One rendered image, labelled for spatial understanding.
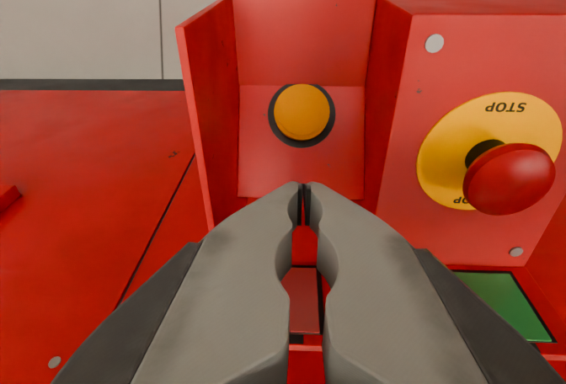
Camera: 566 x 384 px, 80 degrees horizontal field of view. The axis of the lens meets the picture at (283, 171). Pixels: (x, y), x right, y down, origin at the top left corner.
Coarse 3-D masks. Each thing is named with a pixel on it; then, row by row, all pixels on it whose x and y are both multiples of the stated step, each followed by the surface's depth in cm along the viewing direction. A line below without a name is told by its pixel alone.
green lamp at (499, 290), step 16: (480, 288) 21; (496, 288) 21; (512, 288) 21; (496, 304) 20; (512, 304) 20; (528, 304) 20; (512, 320) 19; (528, 320) 19; (528, 336) 18; (544, 336) 18
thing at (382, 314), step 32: (320, 192) 11; (320, 224) 10; (352, 224) 10; (384, 224) 10; (320, 256) 10; (352, 256) 9; (384, 256) 9; (416, 256) 9; (352, 288) 8; (384, 288) 8; (416, 288) 8; (352, 320) 7; (384, 320) 7; (416, 320) 7; (448, 320) 7; (352, 352) 6; (384, 352) 6; (416, 352) 6; (448, 352) 6
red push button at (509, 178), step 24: (480, 144) 18; (504, 144) 16; (528, 144) 15; (480, 168) 16; (504, 168) 15; (528, 168) 15; (552, 168) 15; (480, 192) 16; (504, 192) 16; (528, 192) 16
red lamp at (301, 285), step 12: (288, 276) 22; (300, 276) 22; (312, 276) 22; (288, 288) 21; (300, 288) 21; (312, 288) 21; (300, 300) 20; (312, 300) 20; (300, 312) 20; (312, 312) 20; (300, 324) 19; (312, 324) 19
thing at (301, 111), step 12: (300, 84) 23; (288, 96) 23; (300, 96) 23; (312, 96) 23; (324, 96) 23; (276, 108) 23; (288, 108) 23; (300, 108) 23; (312, 108) 23; (324, 108) 23; (276, 120) 23; (288, 120) 23; (300, 120) 23; (312, 120) 23; (324, 120) 23; (288, 132) 23; (300, 132) 23; (312, 132) 23
